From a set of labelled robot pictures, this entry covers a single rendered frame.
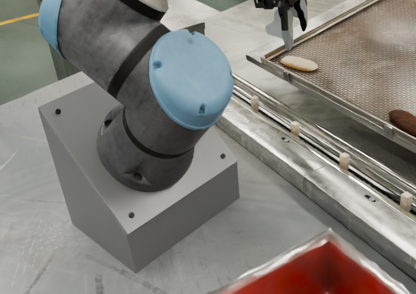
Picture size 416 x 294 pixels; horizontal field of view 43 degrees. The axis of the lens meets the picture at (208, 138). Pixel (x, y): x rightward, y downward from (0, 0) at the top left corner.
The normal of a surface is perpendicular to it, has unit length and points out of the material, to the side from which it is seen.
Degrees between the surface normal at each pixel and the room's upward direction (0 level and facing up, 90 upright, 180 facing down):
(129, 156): 84
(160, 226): 90
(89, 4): 66
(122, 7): 89
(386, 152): 0
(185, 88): 48
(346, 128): 0
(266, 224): 0
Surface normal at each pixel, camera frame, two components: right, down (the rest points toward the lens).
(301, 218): -0.09, -0.84
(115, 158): -0.56, 0.26
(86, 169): 0.38, -0.44
